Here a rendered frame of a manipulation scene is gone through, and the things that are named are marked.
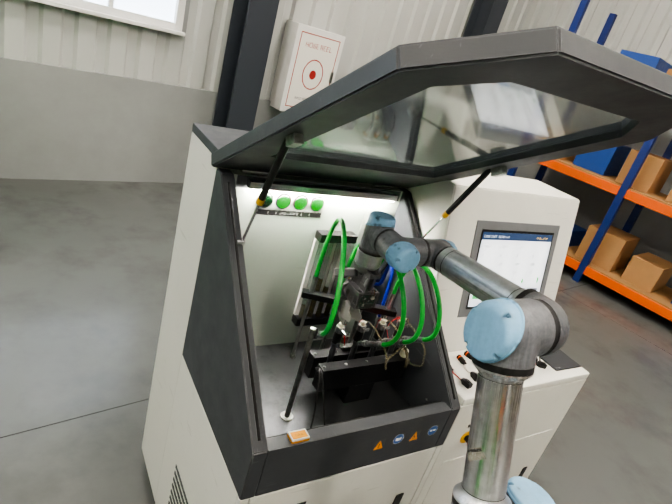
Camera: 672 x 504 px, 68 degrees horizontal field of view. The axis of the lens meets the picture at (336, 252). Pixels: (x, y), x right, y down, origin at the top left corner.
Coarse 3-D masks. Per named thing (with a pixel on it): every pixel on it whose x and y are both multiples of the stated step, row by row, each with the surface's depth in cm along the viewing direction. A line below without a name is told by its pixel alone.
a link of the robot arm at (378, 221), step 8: (376, 216) 131; (384, 216) 132; (392, 216) 134; (368, 224) 132; (376, 224) 130; (384, 224) 130; (392, 224) 131; (368, 232) 132; (376, 232) 130; (368, 240) 133; (360, 248) 135; (368, 248) 133; (376, 256) 134
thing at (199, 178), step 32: (192, 128) 160; (224, 128) 163; (192, 160) 159; (192, 192) 159; (192, 224) 158; (192, 256) 158; (192, 288) 157; (160, 352) 190; (160, 384) 189; (160, 416) 189; (160, 448) 188
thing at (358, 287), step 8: (360, 272) 139; (368, 272) 136; (376, 272) 137; (352, 280) 142; (360, 280) 139; (368, 280) 135; (352, 288) 139; (360, 288) 138; (368, 288) 138; (352, 296) 141; (360, 296) 137; (368, 296) 139; (352, 304) 139; (360, 304) 139; (368, 304) 140
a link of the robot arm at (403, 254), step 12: (384, 240) 127; (396, 240) 125; (408, 240) 126; (420, 240) 129; (384, 252) 126; (396, 252) 122; (408, 252) 122; (420, 252) 127; (396, 264) 123; (408, 264) 124; (420, 264) 129
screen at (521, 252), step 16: (480, 224) 169; (496, 224) 173; (512, 224) 178; (528, 224) 183; (544, 224) 188; (480, 240) 171; (496, 240) 175; (512, 240) 180; (528, 240) 185; (544, 240) 190; (480, 256) 173; (496, 256) 177; (512, 256) 182; (528, 256) 187; (544, 256) 193; (496, 272) 180; (512, 272) 185; (528, 272) 190; (544, 272) 196; (544, 288) 198; (464, 304) 175
